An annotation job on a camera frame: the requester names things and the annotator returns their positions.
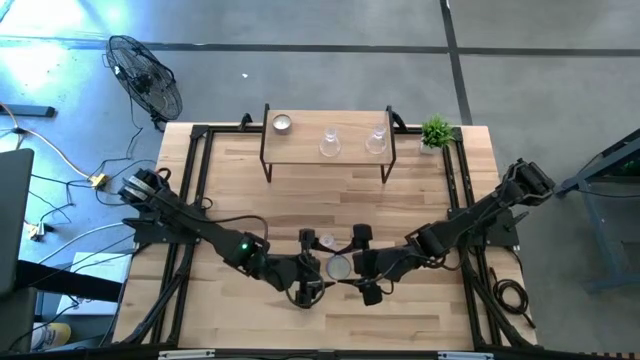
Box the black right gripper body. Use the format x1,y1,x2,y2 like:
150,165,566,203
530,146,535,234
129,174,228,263
352,247,409,282

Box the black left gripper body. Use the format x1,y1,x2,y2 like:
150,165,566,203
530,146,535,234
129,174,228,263
267,249,321,292

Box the beige speckled candle tin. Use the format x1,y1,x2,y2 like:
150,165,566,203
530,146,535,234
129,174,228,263
271,113,293,135

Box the white floral patterned candle tin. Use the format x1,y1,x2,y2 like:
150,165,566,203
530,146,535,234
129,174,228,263
325,253,353,282

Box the green plant in white pot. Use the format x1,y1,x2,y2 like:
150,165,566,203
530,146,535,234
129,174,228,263
418,113,455,155

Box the white box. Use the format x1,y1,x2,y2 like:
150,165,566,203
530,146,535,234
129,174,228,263
55,251,134,317

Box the grey blue metal cart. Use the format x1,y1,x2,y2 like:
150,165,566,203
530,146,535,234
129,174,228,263
555,128,640,295

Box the black floor fan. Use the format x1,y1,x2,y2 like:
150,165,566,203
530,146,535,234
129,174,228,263
103,34,184,133

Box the yellow rounded object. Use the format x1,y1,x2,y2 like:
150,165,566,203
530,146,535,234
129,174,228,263
30,322,72,351

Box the black floor bar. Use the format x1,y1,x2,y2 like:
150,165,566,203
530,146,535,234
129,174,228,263
0,103,57,119

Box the wooden riser shelf black frame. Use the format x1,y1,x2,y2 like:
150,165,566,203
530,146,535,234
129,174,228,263
258,103,399,185

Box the silver aluminium extrusion post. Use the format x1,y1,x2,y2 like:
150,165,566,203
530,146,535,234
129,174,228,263
437,350,495,360
157,348,217,360

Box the black coiled cable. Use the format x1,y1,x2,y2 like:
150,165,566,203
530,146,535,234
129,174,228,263
487,267,537,330

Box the black metal table frame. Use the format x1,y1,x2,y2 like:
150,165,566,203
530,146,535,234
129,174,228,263
112,112,539,351

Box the grey floor cable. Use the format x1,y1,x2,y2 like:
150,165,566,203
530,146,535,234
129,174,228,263
37,221,127,265

